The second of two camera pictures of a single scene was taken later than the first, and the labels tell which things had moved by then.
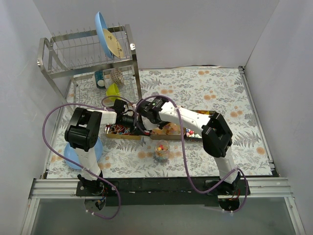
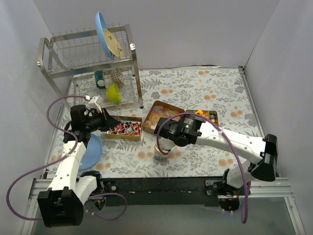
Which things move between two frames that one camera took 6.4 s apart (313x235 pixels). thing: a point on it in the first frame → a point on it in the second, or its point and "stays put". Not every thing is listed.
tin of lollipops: x=120 y=131 stays put
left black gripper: x=133 y=120 → x=104 y=120
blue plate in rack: x=100 y=24 stays put
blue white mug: x=99 y=78 stays put
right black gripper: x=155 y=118 → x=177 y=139
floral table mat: x=196 y=91 stays put
